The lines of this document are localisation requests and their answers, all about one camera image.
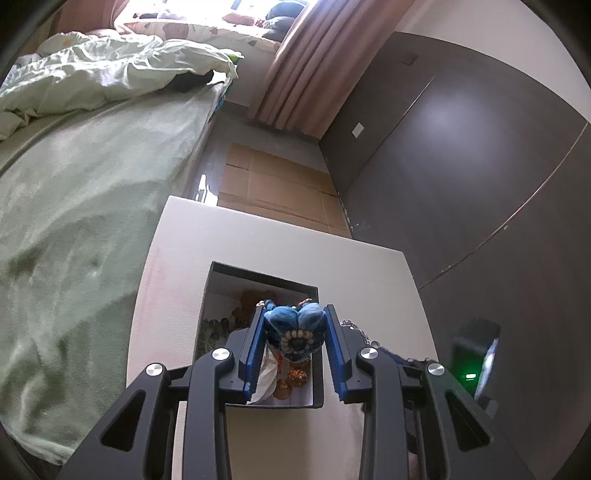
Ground bed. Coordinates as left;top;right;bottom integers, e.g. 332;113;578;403
182;78;234;204

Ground pink curtain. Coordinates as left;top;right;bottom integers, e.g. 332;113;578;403
60;0;130;40
247;0;414;141

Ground blue flower pendant necklace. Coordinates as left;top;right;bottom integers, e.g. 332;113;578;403
256;299;419;367

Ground black box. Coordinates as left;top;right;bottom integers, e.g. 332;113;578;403
196;261;326;410

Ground dark grey wardrobe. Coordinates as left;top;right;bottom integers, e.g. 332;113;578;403
318;31;591;480

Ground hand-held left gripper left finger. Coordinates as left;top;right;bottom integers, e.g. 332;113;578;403
60;308;265;480

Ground pale green quilt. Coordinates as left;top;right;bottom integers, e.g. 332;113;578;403
0;31;238;141

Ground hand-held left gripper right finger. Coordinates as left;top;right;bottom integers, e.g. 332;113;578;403
325;304;536;480

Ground green blanket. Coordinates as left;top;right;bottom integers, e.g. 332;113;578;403
0;85;232;467

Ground flattened cardboard sheets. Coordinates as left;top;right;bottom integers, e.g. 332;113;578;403
215;142;354;241

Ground dark cushion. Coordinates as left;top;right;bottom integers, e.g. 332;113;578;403
263;0;310;42

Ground patterned pillow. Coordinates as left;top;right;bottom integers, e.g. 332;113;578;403
113;9;282;54

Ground white fabric piece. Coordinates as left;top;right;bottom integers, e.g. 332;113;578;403
252;348;282;405

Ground white low table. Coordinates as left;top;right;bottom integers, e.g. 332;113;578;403
124;195;462;480

